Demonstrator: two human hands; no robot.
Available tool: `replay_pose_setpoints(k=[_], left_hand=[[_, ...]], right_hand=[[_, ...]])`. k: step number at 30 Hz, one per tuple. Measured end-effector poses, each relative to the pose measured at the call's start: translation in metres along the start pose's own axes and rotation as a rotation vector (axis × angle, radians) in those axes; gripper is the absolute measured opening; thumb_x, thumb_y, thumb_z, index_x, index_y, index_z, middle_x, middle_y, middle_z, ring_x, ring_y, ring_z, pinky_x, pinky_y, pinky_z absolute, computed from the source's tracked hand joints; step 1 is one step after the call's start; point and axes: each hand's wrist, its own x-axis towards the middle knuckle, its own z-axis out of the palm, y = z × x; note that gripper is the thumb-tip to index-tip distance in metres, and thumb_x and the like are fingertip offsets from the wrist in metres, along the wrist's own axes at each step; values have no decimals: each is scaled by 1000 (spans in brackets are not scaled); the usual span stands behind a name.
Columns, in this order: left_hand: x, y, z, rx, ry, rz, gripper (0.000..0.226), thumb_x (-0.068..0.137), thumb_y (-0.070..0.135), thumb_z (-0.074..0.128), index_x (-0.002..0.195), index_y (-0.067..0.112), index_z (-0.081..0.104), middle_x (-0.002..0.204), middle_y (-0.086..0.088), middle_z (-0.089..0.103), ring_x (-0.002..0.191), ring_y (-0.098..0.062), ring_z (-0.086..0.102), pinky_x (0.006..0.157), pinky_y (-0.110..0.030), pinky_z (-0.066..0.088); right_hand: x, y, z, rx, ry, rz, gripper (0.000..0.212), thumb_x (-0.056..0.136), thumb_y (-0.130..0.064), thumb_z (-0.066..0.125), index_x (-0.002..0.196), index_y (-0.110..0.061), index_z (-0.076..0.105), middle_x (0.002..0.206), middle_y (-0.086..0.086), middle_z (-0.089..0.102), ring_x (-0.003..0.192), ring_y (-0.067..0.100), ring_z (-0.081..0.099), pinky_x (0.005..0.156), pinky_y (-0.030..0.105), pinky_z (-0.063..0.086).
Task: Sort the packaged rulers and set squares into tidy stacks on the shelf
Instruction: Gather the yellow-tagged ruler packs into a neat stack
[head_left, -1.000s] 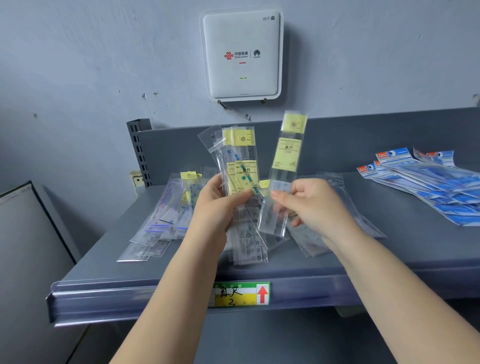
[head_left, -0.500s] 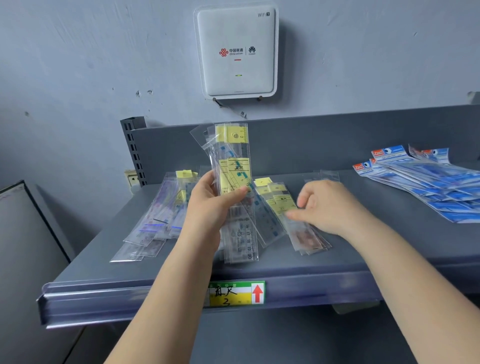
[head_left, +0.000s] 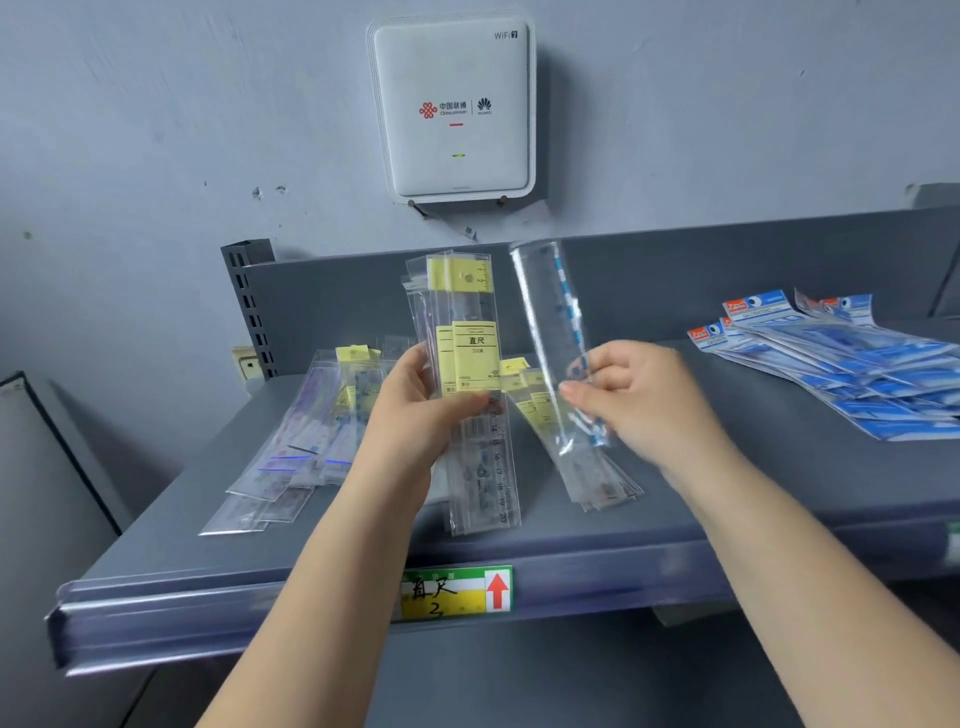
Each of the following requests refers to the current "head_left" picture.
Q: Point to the person's right hand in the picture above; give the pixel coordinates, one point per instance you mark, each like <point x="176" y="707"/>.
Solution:
<point x="660" y="412"/>

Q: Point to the person's left hand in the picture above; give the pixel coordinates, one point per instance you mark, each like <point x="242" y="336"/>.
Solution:
<point x="401" y="442"/>

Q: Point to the yellow-label ruler packets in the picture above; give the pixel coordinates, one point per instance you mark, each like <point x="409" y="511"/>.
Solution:
<point x="600" y="480"/>

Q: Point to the pile of clear rulers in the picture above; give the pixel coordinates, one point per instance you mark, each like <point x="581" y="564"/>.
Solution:
<point x="300" y="442"/>

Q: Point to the bundle of assorted straight rulers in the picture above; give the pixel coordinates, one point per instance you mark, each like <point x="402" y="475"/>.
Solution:
<point x="472" y="352"/>

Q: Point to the clear straight ruler packet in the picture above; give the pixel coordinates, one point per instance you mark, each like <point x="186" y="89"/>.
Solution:
<point x="544" y="300"/>

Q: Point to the pile of blue set-square packets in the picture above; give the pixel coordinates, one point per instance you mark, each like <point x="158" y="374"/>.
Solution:
<point x="847" y="360"/>

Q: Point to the person's right forearm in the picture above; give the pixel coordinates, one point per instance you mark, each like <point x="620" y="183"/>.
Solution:
<point x="825" y="600"/>

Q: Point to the person's left forearm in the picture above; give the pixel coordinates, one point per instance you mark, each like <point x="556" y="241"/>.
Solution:
<point x="315" y="622"/>

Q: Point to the grey leaning board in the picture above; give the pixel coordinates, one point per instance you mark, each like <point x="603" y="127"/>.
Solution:
<point x="37" y="562"/>

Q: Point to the pale wall socket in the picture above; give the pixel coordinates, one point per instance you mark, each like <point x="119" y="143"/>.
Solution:
<point x="246" y="365"/>

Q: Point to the grey slotted shelf post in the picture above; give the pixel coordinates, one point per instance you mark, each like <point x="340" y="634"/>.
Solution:
<point x="937" y="195"/>
<point x="247" y="307"/>

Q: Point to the white wall router box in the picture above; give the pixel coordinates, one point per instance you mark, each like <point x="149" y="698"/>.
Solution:
<point x="450" y="75"/>

